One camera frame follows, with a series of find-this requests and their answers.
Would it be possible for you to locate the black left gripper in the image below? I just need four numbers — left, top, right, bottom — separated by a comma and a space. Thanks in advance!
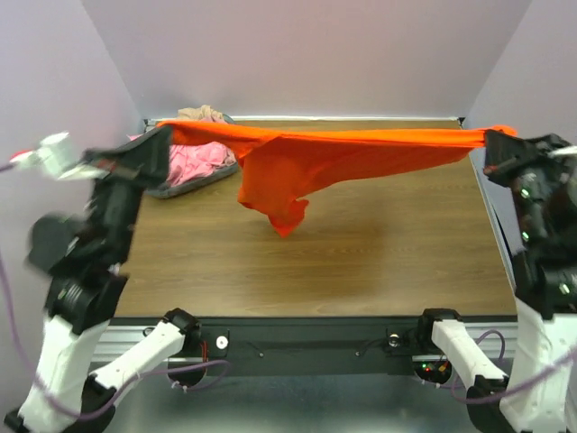
90, 119, 182, 256

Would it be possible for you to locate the orange t shirt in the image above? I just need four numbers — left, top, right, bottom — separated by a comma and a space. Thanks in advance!
155, 119, 518, 239

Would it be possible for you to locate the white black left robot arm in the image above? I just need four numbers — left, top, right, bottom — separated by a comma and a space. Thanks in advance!
5, 125, 201, 432

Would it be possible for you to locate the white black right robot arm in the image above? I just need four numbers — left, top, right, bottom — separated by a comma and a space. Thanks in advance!
415, 130, 576, 432

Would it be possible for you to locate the grey laundry basket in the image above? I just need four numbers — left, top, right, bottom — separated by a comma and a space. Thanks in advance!
125, 113, 240, 200

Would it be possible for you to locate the pink t shirt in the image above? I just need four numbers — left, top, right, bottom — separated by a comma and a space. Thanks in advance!
127, 133, 235, 189

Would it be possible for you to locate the beige t shirt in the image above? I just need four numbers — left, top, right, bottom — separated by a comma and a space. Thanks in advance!
177, 105, 226, 123

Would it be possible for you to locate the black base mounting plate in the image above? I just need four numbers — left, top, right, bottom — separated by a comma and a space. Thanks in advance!
200, 316, 438, 376

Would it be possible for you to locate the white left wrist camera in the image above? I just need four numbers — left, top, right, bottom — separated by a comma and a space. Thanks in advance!
9, 132, 103, 180

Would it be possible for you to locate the aluminium frame rail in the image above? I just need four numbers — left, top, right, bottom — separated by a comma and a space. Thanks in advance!
92, 326, 154, 364

